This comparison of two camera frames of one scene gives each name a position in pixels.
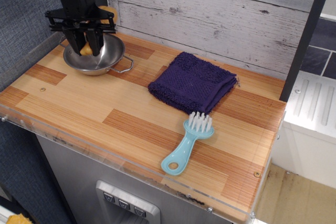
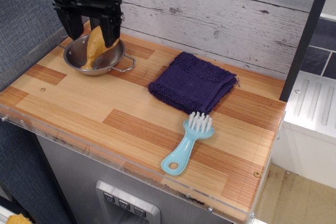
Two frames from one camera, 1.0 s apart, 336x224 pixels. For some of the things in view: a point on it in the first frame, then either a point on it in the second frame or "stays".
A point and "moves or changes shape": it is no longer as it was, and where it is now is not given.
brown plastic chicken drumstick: [86, 49] moves or changes shape
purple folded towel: [192, 83] stays
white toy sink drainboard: [311, 106] stays
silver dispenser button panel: [116, 206] stays
